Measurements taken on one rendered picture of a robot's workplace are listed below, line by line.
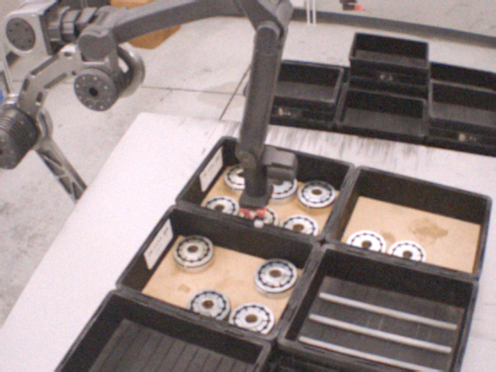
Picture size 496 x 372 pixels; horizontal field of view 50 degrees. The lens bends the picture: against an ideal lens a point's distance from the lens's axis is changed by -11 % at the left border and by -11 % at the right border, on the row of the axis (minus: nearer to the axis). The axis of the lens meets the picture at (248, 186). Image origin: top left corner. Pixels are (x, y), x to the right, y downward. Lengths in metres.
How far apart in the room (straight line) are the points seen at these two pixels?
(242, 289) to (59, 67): 0.88
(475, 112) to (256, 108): 1.63
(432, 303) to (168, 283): 0.65
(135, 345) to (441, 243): 0.82
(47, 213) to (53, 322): 1.48
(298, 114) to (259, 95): 1.32
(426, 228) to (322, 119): 1.05
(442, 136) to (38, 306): 1.73
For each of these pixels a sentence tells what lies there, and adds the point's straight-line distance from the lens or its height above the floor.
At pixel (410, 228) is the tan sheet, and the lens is 1.56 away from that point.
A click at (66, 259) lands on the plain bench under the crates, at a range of 1.77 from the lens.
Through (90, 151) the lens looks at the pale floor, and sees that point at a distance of 3.35.
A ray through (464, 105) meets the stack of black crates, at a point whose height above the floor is 0.49.
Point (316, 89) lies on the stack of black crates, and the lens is 2.69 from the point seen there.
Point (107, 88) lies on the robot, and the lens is 1.58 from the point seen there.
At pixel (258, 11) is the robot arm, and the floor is 1.51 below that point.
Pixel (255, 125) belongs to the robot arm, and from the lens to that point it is 1.25.
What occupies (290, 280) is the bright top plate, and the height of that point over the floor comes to 0.86.
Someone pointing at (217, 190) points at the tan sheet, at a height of 0.83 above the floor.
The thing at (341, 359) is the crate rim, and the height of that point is 0.93.
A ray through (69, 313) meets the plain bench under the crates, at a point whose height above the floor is 0.70.
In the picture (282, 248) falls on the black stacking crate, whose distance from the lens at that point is 1.41.
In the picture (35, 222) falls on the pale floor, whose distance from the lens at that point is 3.03.
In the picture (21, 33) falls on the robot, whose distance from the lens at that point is 1.32.
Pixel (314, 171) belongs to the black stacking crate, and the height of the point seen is 0.88.
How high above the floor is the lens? 1.93
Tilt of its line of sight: 42 degrees down
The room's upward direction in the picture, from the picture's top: 5 degrees counter-clockwise
